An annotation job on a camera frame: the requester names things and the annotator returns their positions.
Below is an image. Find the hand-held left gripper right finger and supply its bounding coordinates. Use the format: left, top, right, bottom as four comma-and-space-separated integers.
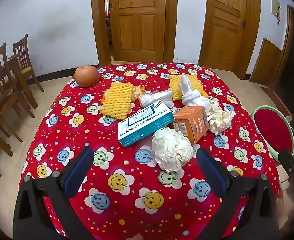
196, 147, 281, 240

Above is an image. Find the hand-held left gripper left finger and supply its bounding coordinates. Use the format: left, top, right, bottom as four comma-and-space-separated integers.
12, 146, 95, 240

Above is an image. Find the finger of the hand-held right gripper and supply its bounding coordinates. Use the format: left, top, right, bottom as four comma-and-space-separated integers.
278, 149, 294, 180

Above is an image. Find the red bin with green rim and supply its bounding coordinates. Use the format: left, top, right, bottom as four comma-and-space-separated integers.
249, 106, 294, 164

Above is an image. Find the white tissue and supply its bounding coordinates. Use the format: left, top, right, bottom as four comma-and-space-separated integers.
151, 127, 195, 173
207, 102, 236, 135

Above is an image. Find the orange cardboard box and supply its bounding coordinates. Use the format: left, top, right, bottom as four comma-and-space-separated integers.
172, 105, 210, 144

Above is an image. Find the white cloth bundle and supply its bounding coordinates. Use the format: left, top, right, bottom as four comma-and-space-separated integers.
178, 74, 210, 110

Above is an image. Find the blue and white medicine box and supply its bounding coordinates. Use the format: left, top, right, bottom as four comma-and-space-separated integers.
117, 99, 175, 147

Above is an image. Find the yellow foam fruit net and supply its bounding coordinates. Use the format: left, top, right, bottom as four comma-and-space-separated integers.
169, 74, 204, 102
99, 82, 134, 120

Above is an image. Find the white plastic wrapper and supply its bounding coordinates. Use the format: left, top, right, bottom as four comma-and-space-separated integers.
139, 90, 174, 108

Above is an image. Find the red smiley flower tablecloth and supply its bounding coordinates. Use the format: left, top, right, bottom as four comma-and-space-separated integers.
20, 62, 283, 240

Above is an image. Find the wooden chair with yellow cushion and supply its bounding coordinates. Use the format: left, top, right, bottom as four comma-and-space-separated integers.
8, 34, 45, 109

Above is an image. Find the wooden door frame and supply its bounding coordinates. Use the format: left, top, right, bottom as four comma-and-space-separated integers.
199, 0, 262, 80
90, 0, 179, 67

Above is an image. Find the wooden panel door with handle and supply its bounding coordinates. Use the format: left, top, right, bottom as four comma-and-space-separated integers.
202, 0, 247, 72

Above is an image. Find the wall electrical panel box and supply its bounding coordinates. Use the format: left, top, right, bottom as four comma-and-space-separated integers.
271, 0, 281, 18

